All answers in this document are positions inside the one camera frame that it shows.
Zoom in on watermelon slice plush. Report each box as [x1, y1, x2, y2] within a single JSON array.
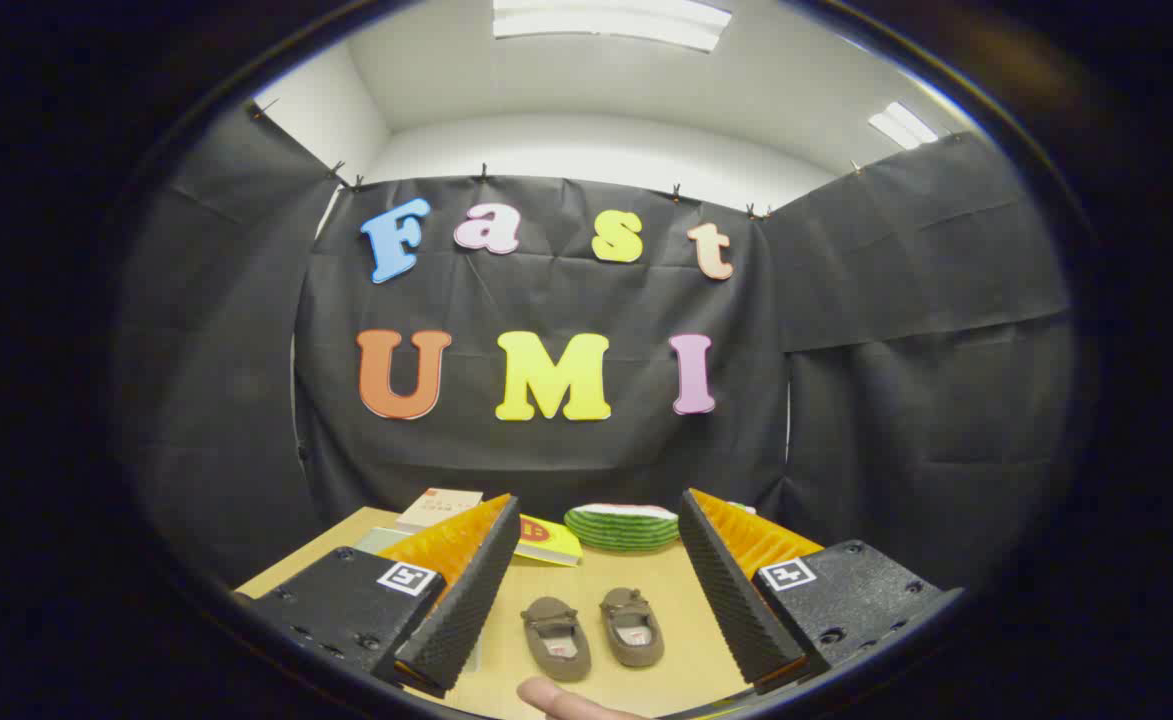
[[564, 503, 682, 553]]

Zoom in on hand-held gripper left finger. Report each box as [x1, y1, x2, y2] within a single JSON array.
[[234, 494, 522, 699]]

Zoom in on brown fuzzy shoe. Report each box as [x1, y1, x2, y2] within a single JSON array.
[[599, 587, 666, 669], [520, 596, 593, 684]]

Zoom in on small ceiling light panel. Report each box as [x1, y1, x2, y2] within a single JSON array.
[[868, 101, 939, 151]]

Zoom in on beige book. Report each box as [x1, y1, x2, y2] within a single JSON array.
[[396, 488, 484, 531]]

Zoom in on yellow book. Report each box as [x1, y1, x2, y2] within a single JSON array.
[[514, 514, 584, 567]]

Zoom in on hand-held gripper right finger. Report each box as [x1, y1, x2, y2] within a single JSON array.
[[678, 488, 967, 696]]

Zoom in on large ceiling light panel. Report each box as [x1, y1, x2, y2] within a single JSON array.
[[492, 0, 733, 53]]

